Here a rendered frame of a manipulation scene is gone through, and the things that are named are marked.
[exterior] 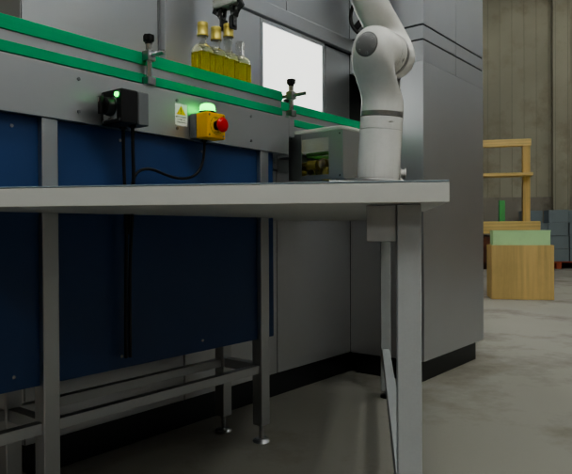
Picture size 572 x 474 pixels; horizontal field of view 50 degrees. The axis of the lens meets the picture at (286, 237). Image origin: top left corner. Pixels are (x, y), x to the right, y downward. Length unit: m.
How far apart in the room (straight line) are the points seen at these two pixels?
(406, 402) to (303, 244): 1.63
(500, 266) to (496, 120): 6.48
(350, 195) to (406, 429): 0.40
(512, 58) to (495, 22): 0.77
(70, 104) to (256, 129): 0.65
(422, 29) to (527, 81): 9.99
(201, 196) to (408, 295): 0.38
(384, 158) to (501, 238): 4.73
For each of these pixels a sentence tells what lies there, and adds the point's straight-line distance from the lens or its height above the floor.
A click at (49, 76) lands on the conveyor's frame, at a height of 1.02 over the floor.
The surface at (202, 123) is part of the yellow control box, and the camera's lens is 1.71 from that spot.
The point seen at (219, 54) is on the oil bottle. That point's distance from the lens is 2.07.
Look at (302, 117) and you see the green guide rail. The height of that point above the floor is 1.10.
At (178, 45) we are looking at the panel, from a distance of 2.16.
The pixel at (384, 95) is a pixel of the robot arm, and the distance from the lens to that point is 1.75.
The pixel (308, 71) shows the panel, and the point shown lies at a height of 1.34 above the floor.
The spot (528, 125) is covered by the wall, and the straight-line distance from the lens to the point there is 12.67.
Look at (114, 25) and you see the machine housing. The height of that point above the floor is 1.30.
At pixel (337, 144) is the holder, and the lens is 2.02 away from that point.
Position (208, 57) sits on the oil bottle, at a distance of 2.03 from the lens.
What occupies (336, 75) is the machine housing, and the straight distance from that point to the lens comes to 2.92.
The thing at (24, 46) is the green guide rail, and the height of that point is 1.08.
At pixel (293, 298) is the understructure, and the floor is 0.39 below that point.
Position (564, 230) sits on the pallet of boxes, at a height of 0.66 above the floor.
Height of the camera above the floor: 0.67
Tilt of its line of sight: level
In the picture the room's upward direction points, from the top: straight up
